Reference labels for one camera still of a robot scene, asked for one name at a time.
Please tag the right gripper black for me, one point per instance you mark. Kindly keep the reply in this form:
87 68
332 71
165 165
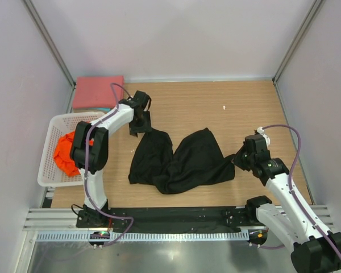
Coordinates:
237 161

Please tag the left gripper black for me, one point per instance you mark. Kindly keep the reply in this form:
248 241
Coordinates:
145 128

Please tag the black t-shirt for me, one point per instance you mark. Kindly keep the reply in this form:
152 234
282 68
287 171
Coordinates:
197 161

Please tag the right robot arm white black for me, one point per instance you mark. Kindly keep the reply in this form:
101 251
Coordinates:
313 246

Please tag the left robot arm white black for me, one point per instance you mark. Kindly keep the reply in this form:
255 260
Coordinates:
90 152

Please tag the folded teal t-shirt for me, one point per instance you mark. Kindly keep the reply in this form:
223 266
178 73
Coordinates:
103 109

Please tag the folded pink t-shirt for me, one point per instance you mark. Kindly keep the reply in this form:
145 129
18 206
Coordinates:
95 92

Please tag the orange t-shirt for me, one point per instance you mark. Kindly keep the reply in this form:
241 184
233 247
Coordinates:
61 155

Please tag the white plastic basket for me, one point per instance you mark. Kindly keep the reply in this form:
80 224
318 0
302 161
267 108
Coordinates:
56 168

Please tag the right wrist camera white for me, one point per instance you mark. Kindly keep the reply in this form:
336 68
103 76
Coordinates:
260 130

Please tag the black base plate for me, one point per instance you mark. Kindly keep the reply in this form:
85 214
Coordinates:
215 219

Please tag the white slotted cable duct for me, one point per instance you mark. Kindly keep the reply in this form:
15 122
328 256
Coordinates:
102 236

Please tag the aluminium frame rail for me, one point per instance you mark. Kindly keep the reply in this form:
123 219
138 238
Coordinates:
49 219

